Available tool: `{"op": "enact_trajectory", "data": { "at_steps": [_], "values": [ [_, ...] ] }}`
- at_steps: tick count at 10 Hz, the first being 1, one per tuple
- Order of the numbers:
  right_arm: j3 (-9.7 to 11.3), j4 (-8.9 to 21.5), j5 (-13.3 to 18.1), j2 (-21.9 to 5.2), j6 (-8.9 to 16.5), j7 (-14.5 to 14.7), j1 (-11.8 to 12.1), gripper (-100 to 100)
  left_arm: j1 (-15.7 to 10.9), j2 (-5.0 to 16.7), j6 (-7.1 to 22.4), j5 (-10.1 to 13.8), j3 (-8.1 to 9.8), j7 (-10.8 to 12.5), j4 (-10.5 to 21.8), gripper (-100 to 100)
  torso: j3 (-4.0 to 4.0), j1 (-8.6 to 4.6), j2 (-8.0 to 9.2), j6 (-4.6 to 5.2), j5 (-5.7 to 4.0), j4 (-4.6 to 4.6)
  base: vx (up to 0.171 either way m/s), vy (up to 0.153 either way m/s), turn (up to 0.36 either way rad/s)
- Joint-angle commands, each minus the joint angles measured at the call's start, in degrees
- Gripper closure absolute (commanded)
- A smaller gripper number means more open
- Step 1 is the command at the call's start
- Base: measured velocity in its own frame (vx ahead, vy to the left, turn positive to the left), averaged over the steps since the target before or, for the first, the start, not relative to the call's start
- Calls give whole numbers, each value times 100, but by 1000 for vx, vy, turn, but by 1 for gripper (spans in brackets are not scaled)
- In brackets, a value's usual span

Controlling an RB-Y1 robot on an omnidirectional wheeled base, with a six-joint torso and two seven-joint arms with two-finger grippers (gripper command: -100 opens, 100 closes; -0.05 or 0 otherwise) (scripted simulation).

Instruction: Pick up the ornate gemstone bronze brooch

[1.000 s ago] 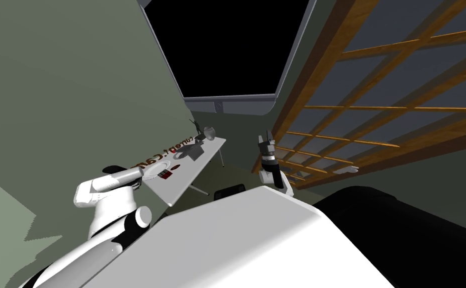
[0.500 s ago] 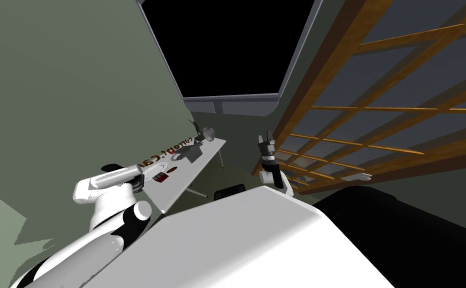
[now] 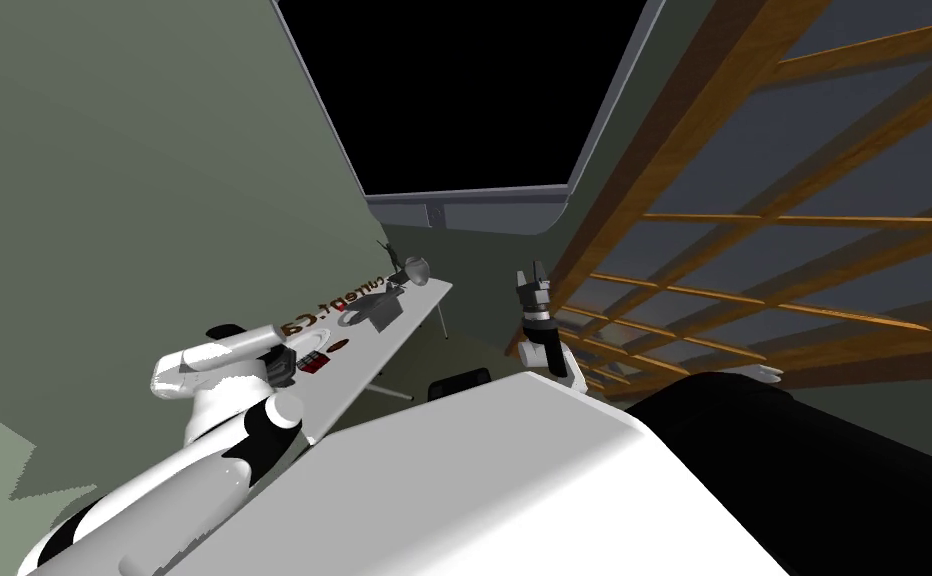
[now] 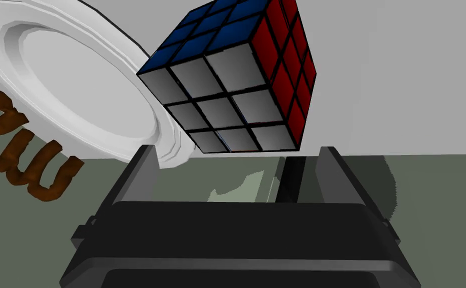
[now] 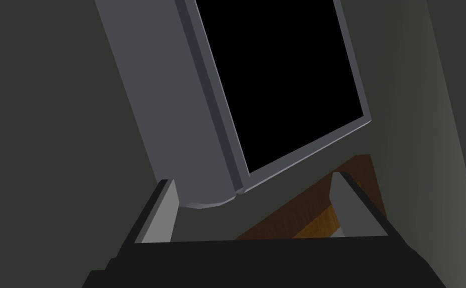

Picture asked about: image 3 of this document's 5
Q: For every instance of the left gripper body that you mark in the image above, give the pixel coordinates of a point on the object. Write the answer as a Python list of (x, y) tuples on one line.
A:
[(281, 370)]

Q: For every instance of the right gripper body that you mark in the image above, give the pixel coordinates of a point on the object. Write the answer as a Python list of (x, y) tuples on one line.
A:
[(534, 300)]

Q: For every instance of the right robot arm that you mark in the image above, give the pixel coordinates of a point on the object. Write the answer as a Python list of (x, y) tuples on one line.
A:
[(794, 480)]

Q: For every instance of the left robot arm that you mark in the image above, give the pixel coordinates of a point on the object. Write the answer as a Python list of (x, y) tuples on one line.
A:
[(194, 480)]

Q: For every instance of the white long table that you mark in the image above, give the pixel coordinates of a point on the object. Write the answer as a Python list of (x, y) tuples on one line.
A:
[(386, 352)]

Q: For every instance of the brown wooden lattice window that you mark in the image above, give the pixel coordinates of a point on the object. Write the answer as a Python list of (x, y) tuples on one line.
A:
[(674, 152)]

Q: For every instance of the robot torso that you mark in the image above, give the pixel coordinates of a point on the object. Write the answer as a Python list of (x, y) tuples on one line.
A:
[(474, 488)]

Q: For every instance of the dark window with grey frame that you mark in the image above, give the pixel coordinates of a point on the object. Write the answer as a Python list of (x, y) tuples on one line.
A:
[(466, 96)]

